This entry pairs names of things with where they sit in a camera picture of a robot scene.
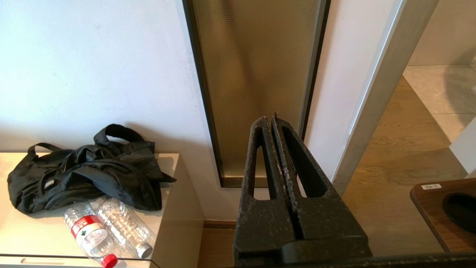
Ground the dark brown wooden table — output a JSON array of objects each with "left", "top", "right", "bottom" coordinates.
[{"left": 410, "top": 178, "right": 476, "bottom": 253}]

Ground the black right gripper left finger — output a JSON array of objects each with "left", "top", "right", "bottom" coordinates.
[{"left": 234, "top": 116, "right": 298, "bottom": 268}]

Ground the cream white cabinet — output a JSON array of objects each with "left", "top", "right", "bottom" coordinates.
[{"left": 0, "top": 152, "right": 205, "bottom": 268}]

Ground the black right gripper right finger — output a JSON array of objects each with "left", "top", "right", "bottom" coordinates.
[{"left": 271, "top": 114, "right": 372, "bottom": 261}]

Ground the clear water bottle without label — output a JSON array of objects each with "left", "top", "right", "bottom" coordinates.
[{"left": 97, "top": 197, "right": 157, "bottom": 259}]

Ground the grey door frame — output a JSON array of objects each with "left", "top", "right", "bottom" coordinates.
[{"left": 332, "top": 0, "right": 439, "bottom": 196}]

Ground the clear water bottle red label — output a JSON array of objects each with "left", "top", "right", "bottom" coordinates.
[{"left": 64, "top": 203, "right": 119, "bottom": 268}]

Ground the black crumpled cloth bag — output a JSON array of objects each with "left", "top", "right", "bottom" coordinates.
[{"left": 7, "top": 124, "right": 177, "bottom": 214}]

